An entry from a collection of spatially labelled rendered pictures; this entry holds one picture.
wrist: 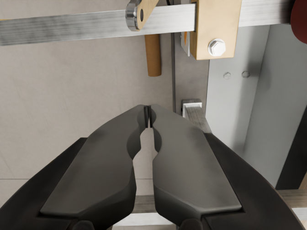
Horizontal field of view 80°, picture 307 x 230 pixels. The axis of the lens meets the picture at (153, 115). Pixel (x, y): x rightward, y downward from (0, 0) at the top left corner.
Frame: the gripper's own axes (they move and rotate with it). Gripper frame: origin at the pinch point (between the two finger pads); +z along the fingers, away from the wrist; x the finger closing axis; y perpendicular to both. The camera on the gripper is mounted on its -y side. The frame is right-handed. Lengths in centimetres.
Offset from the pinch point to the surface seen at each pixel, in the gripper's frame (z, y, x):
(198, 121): 21.0, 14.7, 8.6
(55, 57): 101, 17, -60
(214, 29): 13.5, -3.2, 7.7
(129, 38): 101, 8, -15
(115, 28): 14.5, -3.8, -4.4
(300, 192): 6.8, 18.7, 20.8
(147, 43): 93, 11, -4
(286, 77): 27.8, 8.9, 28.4
